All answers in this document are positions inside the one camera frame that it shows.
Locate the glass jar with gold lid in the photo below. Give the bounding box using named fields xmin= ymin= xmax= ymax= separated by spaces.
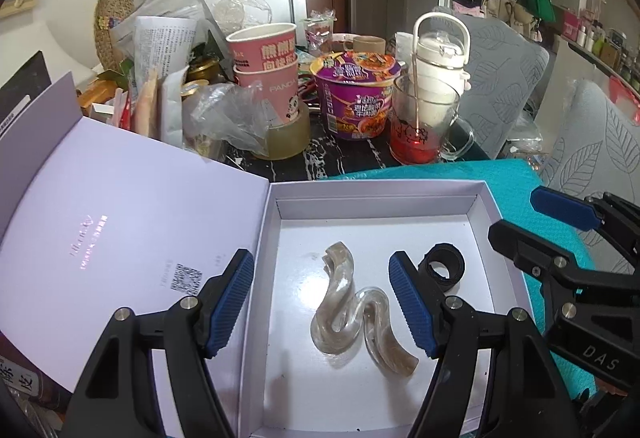
xmin=187 ymin=58 xmax=221 ymax=81

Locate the glass mug with red liquid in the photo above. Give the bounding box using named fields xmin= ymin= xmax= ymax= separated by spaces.
xmin=389 ymin=75 xmax=476 ymax=165

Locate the clear plastic cup pink print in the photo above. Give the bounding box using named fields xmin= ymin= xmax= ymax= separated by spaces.
xmin=302 ymin=10 xmax=336 ymax=56

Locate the round woven mat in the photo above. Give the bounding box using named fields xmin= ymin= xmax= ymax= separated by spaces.
xmin=93 ymin=0 xmax=137 ymax=71

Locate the purple instant noodle bowl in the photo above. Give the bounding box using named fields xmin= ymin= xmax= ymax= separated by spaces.
xmin=309 ymin=50 xmax=407 ymax=141

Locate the brown ceramic cup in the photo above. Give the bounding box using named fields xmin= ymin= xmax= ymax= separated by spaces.
xmin=342 ymin=35 xmax=387 ymax=55

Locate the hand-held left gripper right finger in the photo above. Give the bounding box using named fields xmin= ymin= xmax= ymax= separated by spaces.
xmin=388 ymin=250 xmax=576 ymax=438

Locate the printed paper sheet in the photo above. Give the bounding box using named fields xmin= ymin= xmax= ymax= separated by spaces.
xmin=131 ymin=15 xmax=198 ymax=84

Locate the grey leaf pattern chair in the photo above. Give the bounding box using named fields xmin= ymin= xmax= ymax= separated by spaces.
xmin=440 ymin=10 xmax=551 ymax=159
xmin=537 ymin=80 xmax=640 ymax=219

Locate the white sachet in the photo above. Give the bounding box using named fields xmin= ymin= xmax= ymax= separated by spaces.
xmin=159 ymin=68 xmax=191 ymax=149

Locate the dark printed packet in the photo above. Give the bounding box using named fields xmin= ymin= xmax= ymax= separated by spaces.
xmin=0 ymin=335 xmax=73 ymax=411

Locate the white cardboard box with lid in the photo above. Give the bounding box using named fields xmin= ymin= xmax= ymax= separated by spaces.
xmin=0 ymin=70 xmax=532 ymax=438

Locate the grey foil bag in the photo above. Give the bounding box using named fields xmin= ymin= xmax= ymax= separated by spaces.
xmin=110 ymin=0 xmax=226 ymax=64

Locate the shelf of small bottles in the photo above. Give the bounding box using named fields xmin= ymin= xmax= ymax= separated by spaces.
xmin=565 ymin=8 xmax=640 ymax=94

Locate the small black ring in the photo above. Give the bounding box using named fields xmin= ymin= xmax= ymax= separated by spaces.
xmin=419 ymin=243 xmax=465 ymax=293

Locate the thin stirring stick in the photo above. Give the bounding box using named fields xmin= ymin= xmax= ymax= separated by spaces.
xmin=407 ymin=53 xmax=423 ymax=144

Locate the clear wavy hair clip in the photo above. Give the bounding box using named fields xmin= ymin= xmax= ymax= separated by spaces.
xmin=310 ymin=242 xmax=420 ymax=376

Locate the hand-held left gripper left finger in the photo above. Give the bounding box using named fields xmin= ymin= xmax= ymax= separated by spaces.
xmin=60 ymin=248 xmax=256 ymax=438

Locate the teal textured mat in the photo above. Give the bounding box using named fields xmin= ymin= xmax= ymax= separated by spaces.
xmin=320 ymin=158 xmax=598 ymax=399

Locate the clear tape roll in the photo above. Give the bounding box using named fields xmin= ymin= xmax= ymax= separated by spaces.
xmin=250 ymin=105 xmax=312 ymax=161

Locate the black folder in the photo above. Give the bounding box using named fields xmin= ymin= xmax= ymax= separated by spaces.
xmin=0 ymin=50 xmax=53 ymax=124

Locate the white kettle bottle with handle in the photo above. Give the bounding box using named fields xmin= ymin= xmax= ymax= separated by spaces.
xmin=412 ymin=13 xmax=473 ymax=119

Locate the crumpled clear plastic bag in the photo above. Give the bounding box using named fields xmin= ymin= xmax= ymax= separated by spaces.
xmin=212 ymin=0 xmax=273 ymax=26

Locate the green bag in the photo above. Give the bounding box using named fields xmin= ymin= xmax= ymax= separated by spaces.
xmin=520 ymin=0 xmax=557 ymax=24

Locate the clear plastic bag on chair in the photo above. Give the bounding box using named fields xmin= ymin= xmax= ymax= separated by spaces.
xmin=500 ymin=123 xmax=546 ymax=159

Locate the pink paper cup with panda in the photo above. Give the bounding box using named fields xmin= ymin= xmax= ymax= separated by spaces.
xmin=232 ymin=63 xmax=311 ymax=126

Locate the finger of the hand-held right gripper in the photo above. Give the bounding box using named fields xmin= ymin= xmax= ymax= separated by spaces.
xmin=487 ymin=218 xmax=640 ymax=314
xmin=530 ymin=186 xmax=640 ymax=264

